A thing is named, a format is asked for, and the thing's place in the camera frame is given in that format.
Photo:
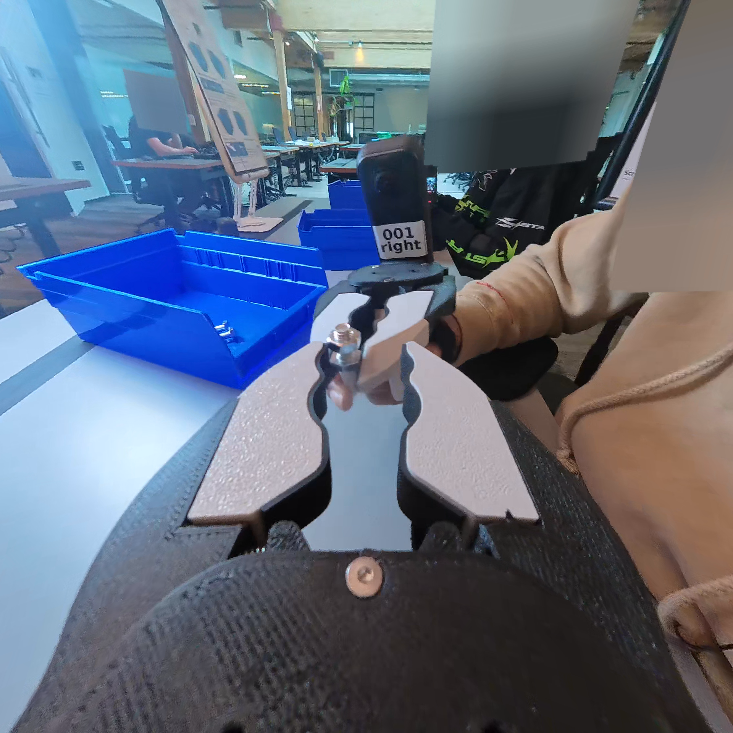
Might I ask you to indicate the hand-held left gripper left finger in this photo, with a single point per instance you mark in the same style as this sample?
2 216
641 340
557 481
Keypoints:
269 452

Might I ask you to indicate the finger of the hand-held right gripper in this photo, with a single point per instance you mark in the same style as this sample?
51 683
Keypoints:
336 315
401 326

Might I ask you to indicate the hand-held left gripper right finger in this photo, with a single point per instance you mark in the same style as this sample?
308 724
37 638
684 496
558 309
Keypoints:
464 452

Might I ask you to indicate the short silver bolt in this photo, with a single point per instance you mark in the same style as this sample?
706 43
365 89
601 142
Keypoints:
343 336

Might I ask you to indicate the cluster of bolts with nuts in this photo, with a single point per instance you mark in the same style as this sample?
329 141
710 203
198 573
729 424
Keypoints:
223 332

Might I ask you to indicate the blue plastic bin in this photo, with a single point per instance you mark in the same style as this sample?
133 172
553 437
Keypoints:
347 195
115 309
338 241

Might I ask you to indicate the person's right forearm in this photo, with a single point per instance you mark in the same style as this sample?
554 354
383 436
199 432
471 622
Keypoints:
538 286

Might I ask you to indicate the person's right hand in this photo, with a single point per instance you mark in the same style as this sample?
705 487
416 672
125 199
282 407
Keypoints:
341 396

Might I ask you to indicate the black chair armrest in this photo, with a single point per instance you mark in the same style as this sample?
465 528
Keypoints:
515 372

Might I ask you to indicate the person's beige hoodie torso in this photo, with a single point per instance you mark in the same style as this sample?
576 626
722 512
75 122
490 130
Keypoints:
653 481

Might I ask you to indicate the cardboard sign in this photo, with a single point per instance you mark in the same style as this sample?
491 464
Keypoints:
218 92

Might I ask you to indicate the wooden desk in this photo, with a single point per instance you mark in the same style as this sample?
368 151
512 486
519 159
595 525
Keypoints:
172 166
34 189

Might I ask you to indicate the black white banner stand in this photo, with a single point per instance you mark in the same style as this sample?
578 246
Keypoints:
643 103

